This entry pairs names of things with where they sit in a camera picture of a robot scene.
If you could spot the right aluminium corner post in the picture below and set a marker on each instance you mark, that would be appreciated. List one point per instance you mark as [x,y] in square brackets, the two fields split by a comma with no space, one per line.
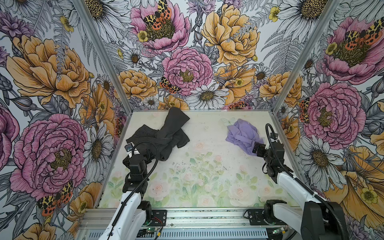
[313,38]

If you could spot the purple cloth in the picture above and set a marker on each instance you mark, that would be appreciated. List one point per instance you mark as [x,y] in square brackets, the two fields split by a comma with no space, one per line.
[244,135]

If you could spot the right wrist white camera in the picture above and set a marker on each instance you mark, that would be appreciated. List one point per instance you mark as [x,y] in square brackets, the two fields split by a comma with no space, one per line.
[273,137]

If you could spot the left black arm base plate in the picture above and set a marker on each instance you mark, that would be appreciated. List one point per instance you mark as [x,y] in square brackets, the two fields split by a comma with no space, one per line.
[157,217]

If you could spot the black cloth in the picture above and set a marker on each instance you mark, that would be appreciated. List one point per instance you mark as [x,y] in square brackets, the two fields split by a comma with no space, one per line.
[158,144]

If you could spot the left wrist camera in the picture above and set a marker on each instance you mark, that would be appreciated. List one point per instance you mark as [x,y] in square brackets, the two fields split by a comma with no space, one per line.
[130,149]

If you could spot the white vented cable duct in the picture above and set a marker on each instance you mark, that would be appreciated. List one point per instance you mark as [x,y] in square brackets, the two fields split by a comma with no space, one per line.
[194,234]

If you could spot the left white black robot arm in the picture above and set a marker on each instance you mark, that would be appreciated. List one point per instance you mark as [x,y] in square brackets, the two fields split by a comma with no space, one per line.
[133,212]

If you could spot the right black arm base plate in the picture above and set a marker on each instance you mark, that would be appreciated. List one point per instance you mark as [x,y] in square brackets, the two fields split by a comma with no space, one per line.
[256,218]

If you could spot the aluminium corner post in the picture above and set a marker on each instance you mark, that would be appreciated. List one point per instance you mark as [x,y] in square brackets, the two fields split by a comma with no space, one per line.
[97,41]
[313,38]

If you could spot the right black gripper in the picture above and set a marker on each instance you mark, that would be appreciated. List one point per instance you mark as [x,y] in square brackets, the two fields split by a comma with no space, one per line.
[261,148]

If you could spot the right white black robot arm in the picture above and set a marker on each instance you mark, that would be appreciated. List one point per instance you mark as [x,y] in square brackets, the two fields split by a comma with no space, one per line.
[317,218]

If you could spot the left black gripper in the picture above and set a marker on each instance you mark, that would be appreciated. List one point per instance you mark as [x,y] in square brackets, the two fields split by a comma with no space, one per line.
[126,161]

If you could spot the left aluminium corner post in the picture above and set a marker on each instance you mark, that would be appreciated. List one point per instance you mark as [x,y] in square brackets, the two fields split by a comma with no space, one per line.
[97,41]

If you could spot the aluminium front rail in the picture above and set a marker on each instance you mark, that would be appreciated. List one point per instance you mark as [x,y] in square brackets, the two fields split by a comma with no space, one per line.
[182,218]

